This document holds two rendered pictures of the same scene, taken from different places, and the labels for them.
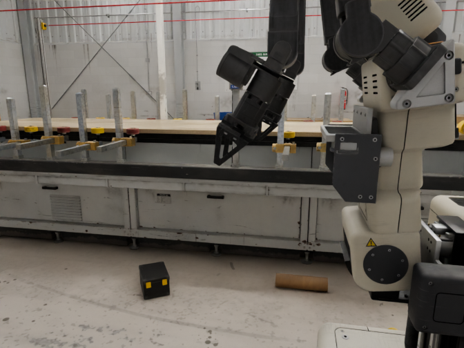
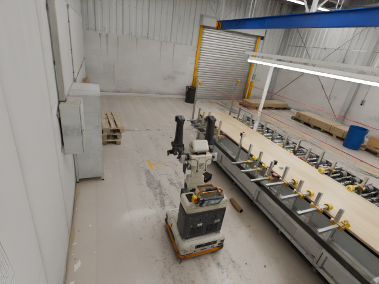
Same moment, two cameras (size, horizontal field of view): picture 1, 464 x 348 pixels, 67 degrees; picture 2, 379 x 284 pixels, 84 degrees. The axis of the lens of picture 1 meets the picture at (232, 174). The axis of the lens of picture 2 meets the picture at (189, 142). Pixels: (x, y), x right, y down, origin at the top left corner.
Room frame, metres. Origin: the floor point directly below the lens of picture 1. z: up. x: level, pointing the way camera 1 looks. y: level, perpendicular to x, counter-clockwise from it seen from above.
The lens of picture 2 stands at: (-0.59, -2.24, 2.42)
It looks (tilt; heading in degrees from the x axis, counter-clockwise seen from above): 24 degrees down; 54
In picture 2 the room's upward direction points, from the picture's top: 8 degrees clockwise
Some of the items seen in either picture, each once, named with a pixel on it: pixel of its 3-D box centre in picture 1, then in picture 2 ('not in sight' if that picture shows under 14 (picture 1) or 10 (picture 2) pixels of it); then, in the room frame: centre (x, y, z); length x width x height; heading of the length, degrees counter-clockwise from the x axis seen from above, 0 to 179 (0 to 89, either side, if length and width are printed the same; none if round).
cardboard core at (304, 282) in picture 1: (301, 282); (236, 204); (1.90, -0.41, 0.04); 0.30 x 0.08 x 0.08; 80
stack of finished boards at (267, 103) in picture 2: not in sight; (265, 103); (8.80, 4.63, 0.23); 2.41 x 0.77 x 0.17; 171
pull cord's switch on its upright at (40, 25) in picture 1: (47, 79); (233, 100); (3.54, 1.79, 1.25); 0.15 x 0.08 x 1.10; 80
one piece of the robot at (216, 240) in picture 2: not in sight; (206, 244); (0.82, -0.93, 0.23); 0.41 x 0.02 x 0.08; 169
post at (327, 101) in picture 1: (325, 136); (257, 164); (1.98, -0.53, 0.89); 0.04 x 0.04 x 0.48; 80
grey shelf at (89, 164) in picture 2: not in sight; (88, 131); (-0.06, 1.64, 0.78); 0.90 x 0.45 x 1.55; 80
